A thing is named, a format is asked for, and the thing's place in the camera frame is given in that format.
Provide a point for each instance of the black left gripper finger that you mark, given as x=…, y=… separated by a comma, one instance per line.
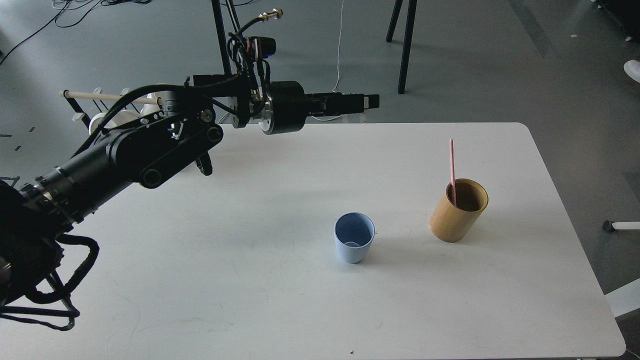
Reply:
x=343, y=110
x=353, y=99

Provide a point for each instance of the light blue cup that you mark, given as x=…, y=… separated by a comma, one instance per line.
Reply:
x=354, y=233

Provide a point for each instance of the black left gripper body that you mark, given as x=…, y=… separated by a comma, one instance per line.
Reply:
x=288, y=106

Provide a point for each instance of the white mug lower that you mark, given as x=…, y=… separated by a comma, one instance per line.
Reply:
x=121, y=118

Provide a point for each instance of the black table leg right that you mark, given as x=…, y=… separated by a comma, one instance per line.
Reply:
x=412, y=8

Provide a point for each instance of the black table leg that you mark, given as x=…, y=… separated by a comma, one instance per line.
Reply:
x=412, y=8
x=221, y=32

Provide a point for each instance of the bamboo cylinder holder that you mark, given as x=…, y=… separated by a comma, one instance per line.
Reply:
x=458, y=210

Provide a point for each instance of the black wire mug rack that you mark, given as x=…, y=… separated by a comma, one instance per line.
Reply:
x=99, y=99

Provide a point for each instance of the black table leg left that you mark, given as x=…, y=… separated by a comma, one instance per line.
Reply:
x=221, y=32

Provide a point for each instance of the white mug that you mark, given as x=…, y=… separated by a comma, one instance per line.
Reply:
x=155, y=94
x=121, y=118

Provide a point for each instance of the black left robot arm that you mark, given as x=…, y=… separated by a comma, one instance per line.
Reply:
x=41, y=261

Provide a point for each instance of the white mug upper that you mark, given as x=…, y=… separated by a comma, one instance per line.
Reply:
x=155, y=94

